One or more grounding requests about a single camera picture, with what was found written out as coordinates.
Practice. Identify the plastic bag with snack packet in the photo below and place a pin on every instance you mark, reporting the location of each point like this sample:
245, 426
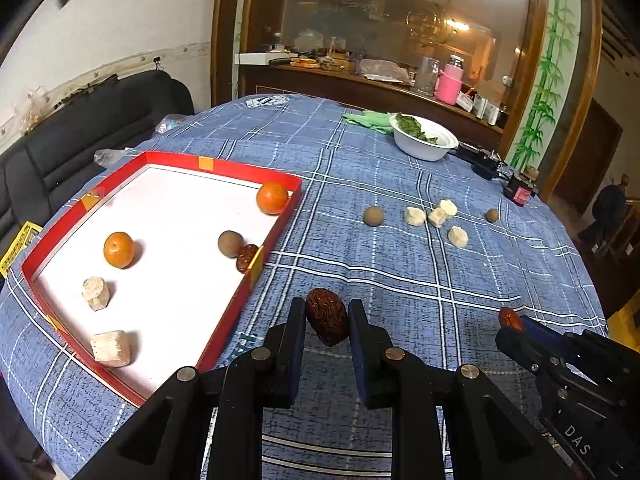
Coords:
170, 124

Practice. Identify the green cloth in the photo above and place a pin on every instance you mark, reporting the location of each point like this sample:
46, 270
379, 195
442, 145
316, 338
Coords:
367, 121

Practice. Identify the brown longan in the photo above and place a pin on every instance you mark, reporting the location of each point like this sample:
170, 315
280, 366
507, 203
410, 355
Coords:
373, 216
491, 215
230, 244

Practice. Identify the crumpled plastic bag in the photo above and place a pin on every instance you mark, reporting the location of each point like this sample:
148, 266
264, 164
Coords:
385, 70

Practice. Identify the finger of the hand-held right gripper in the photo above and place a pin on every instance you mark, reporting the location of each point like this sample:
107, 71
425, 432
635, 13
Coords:
515, 347
542, 332

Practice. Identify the pale rough chunk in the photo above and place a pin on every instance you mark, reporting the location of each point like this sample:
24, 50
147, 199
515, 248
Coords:
457, 236
95, 293
415, 216
448, 207
111, 348
436, 218

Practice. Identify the black charger device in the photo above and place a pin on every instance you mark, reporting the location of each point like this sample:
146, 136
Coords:
480, 160

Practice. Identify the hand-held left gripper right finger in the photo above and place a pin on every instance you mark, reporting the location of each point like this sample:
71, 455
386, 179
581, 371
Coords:
357, 345

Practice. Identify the flat white box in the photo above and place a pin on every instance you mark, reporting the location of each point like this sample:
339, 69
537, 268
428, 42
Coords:
260, 58

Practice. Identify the white bowl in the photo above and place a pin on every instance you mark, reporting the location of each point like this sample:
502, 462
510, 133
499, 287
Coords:
425, 147

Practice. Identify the black leather sofa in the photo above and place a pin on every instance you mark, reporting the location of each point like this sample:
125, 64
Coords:
75, 135

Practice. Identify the yellow panel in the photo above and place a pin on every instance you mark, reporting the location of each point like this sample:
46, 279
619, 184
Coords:
627, 317

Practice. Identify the red cardboard box tray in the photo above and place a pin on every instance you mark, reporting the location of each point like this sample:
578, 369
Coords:
175, 210

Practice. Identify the wooden glass cabinet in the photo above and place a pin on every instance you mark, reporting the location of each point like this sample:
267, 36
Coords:
325, 87

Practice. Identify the yellow printed leaflet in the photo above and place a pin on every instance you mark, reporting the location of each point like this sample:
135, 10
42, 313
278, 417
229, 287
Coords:
17, 250

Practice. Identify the bamboo painted panel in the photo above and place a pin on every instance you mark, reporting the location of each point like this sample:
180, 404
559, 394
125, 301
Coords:
550, 60

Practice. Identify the pink thermos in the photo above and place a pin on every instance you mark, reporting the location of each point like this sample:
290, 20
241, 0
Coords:
448, 85

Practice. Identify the brown wooden door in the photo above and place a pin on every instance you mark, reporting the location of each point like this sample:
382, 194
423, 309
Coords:
590, 160

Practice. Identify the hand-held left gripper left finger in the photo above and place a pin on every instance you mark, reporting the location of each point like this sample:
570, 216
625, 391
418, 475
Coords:
298, 340

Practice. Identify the green leafy vegetables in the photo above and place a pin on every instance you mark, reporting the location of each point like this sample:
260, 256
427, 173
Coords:
415, 127

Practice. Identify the clear plastic bag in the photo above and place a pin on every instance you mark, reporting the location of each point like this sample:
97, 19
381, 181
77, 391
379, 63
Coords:
112, 157

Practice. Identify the red date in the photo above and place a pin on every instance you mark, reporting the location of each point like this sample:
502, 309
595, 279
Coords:
327, 317
246, 258
510, 317

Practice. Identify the dark jar with red label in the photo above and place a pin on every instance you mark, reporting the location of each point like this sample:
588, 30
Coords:
520, 190

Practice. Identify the glass pitcher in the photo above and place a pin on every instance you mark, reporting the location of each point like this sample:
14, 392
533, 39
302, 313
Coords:
426, 77

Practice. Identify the orange tangerine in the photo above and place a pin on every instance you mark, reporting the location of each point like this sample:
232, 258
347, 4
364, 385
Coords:
272, 198
119, 249

